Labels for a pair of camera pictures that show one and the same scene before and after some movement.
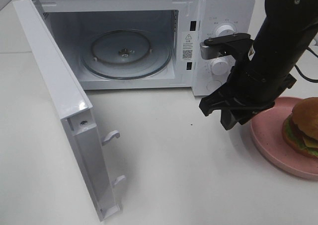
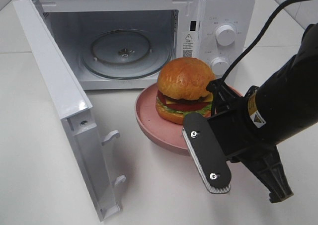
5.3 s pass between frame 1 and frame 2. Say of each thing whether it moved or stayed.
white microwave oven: stayed
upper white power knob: stayed
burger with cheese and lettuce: moved
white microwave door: stayed
